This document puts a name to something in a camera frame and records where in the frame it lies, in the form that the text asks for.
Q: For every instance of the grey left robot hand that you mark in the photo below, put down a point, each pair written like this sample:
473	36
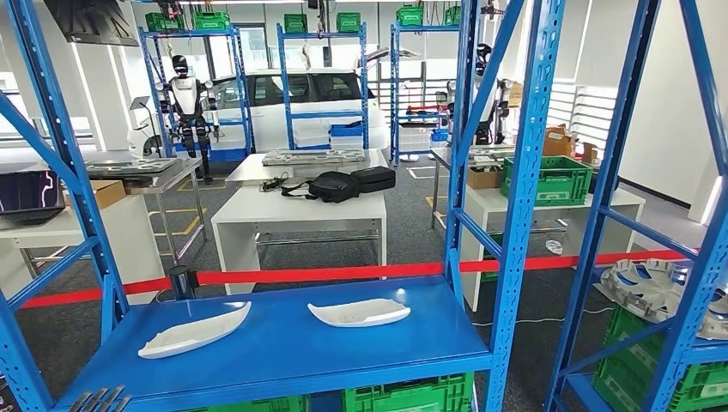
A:
99	401

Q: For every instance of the white curved plastic part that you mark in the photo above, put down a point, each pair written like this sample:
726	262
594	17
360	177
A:
358	313
193	335

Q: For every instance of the black shoulder bag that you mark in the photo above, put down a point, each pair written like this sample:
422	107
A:
333	187

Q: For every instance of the blue steel shelf rack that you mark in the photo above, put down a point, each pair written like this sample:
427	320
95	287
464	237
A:
394	85
284	341
611	193
324	113
188	33

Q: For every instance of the white table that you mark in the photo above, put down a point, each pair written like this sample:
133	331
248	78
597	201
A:
296	213
125	239
614	199

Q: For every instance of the green plastic crate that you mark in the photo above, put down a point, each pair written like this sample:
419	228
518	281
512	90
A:
210	21
563	182
631	369
267	405
348	23
295	23
490	277
165	23
409	395
409	16
452	16

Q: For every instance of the cardboard box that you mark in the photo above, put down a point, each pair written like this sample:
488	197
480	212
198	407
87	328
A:
589	153
105	193
515	94
483	177
557	142

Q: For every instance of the black laptop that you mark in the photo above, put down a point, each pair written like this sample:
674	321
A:
28	193

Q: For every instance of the steel table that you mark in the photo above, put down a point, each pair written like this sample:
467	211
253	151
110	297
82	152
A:
439	154
170	176
244	170

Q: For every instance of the long grey metal panel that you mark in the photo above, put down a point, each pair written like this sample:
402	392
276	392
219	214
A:
131	166
313	157

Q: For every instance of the red barrier belt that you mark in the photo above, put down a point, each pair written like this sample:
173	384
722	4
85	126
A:
318	274

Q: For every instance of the white tablet floor stand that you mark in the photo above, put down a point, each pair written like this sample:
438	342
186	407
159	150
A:
139	103

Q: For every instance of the white black humanoid robot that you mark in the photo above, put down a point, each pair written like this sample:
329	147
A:
185	96
484	59

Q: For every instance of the white car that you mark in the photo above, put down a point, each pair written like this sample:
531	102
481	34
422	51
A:
267	125

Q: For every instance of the black zip case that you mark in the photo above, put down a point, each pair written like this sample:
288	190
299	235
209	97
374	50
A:
375	179

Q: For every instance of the blue plastic bin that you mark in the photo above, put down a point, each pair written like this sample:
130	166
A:
346	131
439	135

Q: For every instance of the black hanging screen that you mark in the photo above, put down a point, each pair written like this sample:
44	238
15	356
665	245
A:
91	23

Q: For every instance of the white crumpled paper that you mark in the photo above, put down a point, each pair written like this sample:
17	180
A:
554	247

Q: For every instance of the grey round metal casting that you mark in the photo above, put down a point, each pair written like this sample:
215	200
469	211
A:
648	290

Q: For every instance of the black stanchion post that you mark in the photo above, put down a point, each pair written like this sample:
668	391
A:
182	281

